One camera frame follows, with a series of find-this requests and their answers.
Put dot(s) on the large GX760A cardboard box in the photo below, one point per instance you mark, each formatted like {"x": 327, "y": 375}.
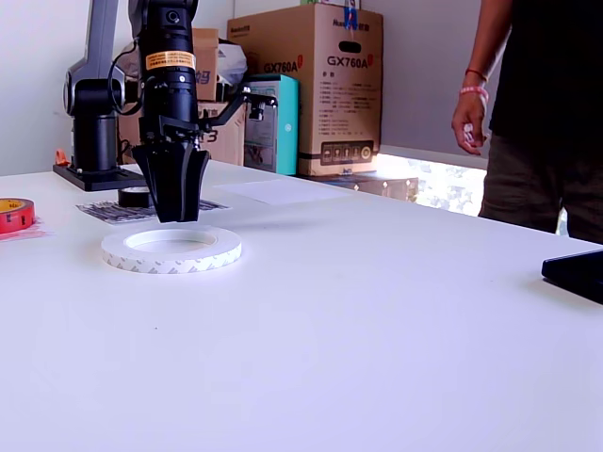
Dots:
{"x": 330, "y": 94}

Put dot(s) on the grey roller blind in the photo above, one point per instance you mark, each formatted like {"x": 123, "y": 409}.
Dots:
{"x": 424, "y": 70}

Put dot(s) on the crumpled white plastic bag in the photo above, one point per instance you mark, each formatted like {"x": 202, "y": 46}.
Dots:
{"x": 233, "y": 61}

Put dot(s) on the person in dark shirt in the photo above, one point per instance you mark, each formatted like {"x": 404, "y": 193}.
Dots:
{"x": 556, "y": 117}

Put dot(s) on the wide white tape roll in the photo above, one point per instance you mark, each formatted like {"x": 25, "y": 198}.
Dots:
{"x": 165, "y": 266}

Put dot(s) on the cardboard box with shipping label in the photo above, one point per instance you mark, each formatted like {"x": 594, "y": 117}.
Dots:
{"x": 207, "y": 61}

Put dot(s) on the red tape roll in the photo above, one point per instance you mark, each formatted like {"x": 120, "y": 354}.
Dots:
{"x": 16, "y": 219}

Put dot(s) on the teal product box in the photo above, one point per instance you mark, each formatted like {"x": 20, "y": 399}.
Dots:
{"x": 282, "y": 122}

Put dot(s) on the person's right forearm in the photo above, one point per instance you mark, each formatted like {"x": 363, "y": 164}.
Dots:
{"x": 490, "y": 37}

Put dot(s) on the cardboard box with blue print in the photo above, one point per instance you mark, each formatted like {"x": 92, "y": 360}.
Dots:
{"x": 231, "y": 146}

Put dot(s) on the red scribbled paper sheet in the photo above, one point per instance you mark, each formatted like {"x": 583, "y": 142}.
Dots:
{"x": 37, "y": 231}

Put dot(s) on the pink wristband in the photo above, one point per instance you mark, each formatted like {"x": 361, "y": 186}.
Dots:
{"x": 475, "y": 92}

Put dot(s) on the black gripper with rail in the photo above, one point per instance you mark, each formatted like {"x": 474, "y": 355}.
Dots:
{"x": 172, "y": 132}

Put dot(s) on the black scribbled paper sheet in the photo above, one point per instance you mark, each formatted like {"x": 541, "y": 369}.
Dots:
{"x": 113, "y": 212}

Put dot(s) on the small black tape roll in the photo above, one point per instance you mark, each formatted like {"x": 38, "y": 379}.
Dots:
{"x": 134, "y": 198}

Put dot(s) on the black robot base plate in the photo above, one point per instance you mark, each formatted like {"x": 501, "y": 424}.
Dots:
{"x": 103, "y": 179}

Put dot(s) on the person's right hand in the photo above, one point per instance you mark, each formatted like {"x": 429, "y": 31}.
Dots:
{"x": 468, "y": 124}

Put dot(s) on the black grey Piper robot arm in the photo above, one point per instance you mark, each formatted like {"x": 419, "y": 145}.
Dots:
{"x": 94, "y": 141}

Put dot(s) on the orange clamp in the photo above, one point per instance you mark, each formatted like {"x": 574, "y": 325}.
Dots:
{"x": 63, "y": 157}

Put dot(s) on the plain white paper sheet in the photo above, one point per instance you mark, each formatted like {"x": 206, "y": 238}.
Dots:
{"x": 282, "y": 190}

